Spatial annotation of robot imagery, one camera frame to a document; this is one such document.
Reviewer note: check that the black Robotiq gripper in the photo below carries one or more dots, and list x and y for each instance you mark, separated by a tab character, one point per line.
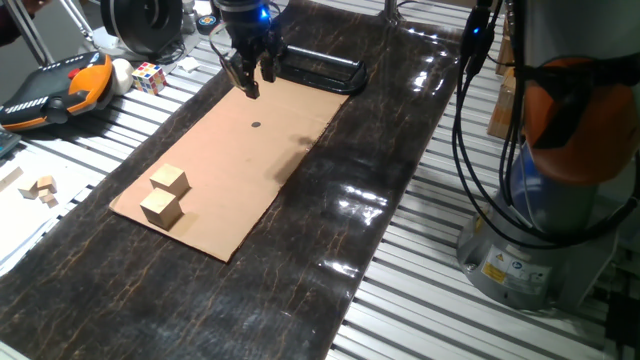
247	25

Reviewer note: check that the light wooden cube block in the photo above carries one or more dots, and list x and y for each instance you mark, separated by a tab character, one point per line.
170	180
160	209

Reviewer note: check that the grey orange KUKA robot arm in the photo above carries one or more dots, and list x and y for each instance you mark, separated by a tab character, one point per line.
545	235

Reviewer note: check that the person forearm dark sleeve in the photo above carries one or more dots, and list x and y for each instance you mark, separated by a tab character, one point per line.
9	27

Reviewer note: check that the person hand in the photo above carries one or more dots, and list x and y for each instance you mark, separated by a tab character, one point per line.
35	4

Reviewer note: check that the brown cardboard sheet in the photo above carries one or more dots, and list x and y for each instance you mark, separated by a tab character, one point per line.
240	165

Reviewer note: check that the small grey bottle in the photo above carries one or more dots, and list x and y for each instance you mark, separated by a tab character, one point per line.
188	15

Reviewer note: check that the Rubik's cube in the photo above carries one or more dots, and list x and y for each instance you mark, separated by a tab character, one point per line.
149	78

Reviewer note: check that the white ball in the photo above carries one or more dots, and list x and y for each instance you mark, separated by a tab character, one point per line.
122	75

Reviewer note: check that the dark marble pattern mat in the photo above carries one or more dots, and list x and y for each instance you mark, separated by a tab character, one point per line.
325	200

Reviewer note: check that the grey metal pole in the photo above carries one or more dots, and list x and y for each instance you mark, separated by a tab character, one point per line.
27	30
75	17

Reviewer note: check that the orange black teach pendant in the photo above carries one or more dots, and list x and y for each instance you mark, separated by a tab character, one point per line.
55	95

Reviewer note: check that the taped flat cardboard box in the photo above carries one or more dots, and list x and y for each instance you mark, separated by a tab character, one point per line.
501	107

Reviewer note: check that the open cardboard box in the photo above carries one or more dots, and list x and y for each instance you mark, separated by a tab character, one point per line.
506	50

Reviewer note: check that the small wooden stick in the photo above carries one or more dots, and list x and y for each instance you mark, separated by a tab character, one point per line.
10	178

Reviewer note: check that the white paper sheet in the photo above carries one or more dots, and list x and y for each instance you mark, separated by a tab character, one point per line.
20	230

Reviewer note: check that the aluminium frame pole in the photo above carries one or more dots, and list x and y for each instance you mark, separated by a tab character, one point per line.
391	10

